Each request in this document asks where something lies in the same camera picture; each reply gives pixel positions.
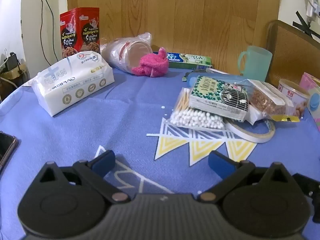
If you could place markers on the green and blue toothpaste box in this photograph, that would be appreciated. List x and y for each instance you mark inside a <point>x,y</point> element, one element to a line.
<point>190,60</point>

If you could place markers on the yellow sachet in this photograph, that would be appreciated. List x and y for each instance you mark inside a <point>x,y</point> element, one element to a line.
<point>285,118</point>

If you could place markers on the white power strip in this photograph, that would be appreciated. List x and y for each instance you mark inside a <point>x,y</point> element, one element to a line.
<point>311,10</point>

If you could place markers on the clear wrapped snack bar packet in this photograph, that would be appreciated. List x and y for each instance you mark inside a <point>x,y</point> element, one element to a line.
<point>265,100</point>

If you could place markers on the smartphone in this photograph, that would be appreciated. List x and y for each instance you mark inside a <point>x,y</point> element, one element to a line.
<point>6,147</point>

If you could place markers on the green plastic mug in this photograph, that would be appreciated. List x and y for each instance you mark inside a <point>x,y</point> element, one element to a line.
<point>257,62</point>

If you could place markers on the white paper napkin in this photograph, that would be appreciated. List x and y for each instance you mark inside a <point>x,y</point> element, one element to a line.
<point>255,116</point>

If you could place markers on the red snack box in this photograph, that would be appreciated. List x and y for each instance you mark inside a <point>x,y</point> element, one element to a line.
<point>80,30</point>

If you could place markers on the paper cups in plastic sleeve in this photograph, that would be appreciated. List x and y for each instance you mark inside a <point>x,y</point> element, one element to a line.
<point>122,52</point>

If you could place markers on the green patterned pocket tissue pack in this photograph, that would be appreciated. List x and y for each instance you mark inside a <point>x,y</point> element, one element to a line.
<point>212,95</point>

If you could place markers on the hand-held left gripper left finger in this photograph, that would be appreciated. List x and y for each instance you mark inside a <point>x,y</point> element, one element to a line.
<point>103,163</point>

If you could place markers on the red label tin can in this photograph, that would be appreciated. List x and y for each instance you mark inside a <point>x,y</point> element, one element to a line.
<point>292,97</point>

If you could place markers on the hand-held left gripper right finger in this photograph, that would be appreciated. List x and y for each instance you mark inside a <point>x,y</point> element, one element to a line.
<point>221,163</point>

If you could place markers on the wicker back chair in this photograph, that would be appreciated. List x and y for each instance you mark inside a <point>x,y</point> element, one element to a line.
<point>292,50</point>

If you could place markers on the black tape strip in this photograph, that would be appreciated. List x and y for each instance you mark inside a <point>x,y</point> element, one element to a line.
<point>306,26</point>

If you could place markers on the pink fluffy cloth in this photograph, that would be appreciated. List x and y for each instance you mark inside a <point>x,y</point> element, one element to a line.
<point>152,65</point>

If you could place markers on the black adapter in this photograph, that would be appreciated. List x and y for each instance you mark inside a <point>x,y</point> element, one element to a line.
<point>11,61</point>

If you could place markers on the bag of cotton swabs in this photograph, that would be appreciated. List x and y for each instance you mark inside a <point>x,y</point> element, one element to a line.
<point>195,118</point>

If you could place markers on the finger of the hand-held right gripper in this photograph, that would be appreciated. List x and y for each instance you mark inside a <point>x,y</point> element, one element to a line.
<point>306,180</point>

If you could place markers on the white tissue pack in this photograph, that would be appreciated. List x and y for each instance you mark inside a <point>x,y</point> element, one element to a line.
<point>70,85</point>

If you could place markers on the white tape roll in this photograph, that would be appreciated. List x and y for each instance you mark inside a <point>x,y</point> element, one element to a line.
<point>250,136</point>

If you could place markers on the pink patterned pack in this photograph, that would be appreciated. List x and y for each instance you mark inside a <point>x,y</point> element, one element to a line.
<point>308,82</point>

